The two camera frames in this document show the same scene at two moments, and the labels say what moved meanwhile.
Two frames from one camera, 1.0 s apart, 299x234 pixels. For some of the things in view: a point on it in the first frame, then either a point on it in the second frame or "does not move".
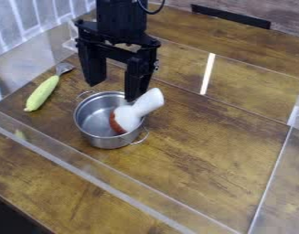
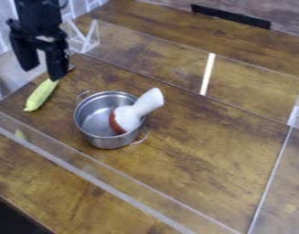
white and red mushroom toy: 125,118 does not move
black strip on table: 255,22 does not move
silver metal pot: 92,112 does not move
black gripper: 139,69 -> 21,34
